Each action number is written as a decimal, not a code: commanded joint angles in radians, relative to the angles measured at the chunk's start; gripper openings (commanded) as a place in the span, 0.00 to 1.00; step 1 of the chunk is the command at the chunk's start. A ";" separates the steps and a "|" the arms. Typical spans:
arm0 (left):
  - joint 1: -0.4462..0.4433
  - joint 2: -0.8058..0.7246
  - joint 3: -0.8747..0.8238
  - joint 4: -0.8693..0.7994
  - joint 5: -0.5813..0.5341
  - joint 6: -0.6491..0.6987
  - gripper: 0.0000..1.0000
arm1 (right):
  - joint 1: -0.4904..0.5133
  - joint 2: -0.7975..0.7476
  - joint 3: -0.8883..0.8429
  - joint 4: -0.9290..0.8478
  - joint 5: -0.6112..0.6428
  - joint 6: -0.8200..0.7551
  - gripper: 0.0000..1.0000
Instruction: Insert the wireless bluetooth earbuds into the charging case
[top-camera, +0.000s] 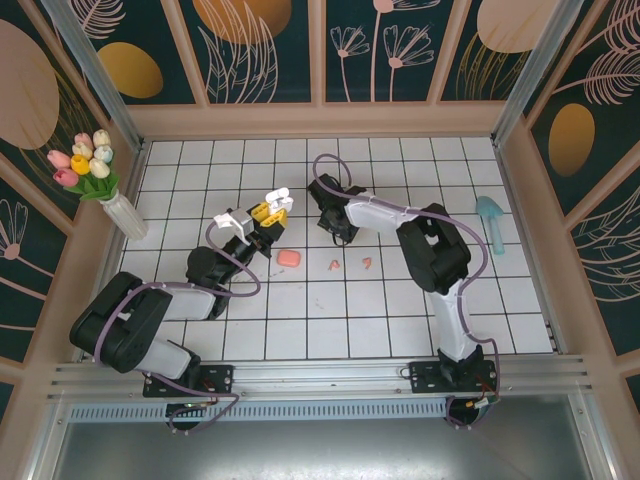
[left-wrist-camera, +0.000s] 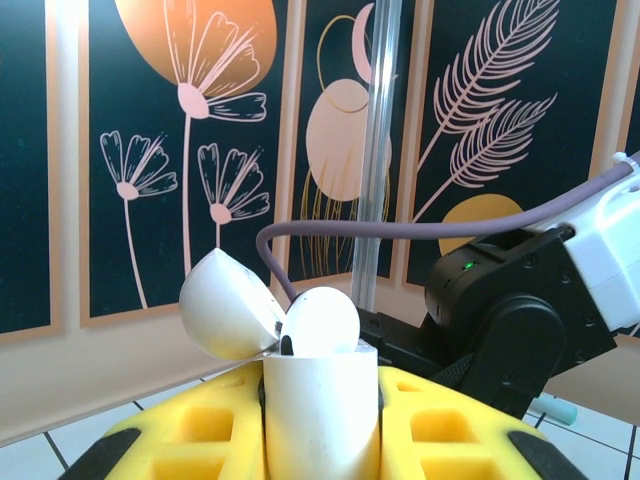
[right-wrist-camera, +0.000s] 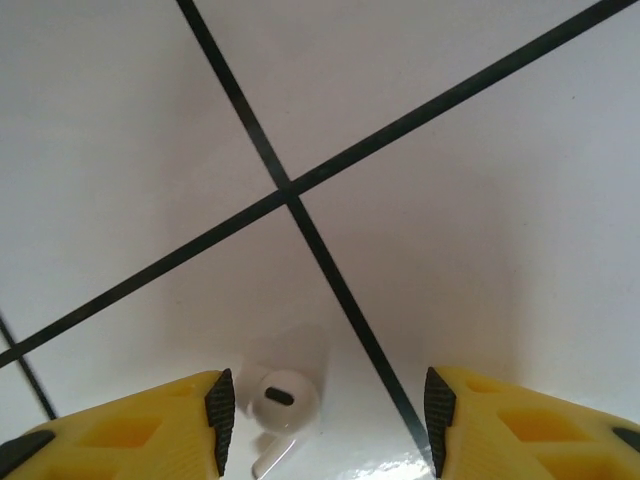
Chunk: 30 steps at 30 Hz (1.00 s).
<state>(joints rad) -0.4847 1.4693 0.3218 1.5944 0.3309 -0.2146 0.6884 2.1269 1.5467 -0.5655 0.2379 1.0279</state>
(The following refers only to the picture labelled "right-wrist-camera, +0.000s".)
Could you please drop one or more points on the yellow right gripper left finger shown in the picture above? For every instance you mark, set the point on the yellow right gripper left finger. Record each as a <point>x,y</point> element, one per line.
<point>125,440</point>

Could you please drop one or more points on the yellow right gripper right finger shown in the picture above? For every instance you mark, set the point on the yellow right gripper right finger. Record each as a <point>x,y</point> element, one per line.
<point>525,430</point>

